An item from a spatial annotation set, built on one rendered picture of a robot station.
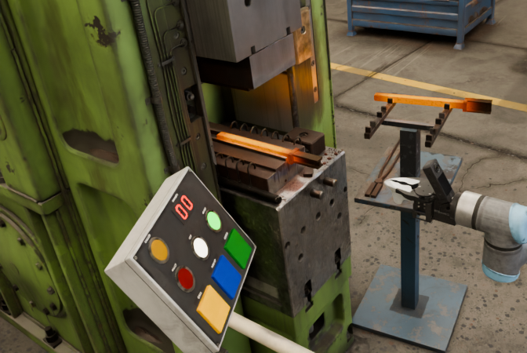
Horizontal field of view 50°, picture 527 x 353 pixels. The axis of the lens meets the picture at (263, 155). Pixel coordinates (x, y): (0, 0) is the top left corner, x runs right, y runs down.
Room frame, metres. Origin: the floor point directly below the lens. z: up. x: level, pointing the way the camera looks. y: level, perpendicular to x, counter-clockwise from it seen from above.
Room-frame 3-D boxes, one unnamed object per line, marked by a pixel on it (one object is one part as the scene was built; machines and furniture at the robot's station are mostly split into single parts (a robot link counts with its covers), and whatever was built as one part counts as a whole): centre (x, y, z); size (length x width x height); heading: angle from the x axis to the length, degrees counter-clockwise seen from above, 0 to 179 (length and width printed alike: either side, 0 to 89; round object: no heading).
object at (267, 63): (1.65, 0.09, 1.32); 0.42 x 0.20 x 0.10; 48
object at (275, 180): (1.65, 0.09, 0.96); 0.42 x 0.20 x 0.09; 48
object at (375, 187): (1.96, -0.52, 0.68); 0.60 x 0.04 x 0.01; 148
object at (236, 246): (1.10, 0.10, 1.01); 0.07 x 0.05 x 0.07; 163
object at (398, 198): (1.27, -0.35, 0.98); 0.09 x 0.03 x 0.06; 48
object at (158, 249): (0.93, 0.24, 1.16); 0.05 x 0.03 x 0.04; 138
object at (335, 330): (1.70, 0.06, 0.23); 0.55 x 0.37 x 0.47; 48
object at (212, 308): (0.91, 0.16, 1.01); 0.07 x 0.05 x 0.07; 163
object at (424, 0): (5.36, -1.69, 0.36); 1.20 x 0.80 x 0.72; 46
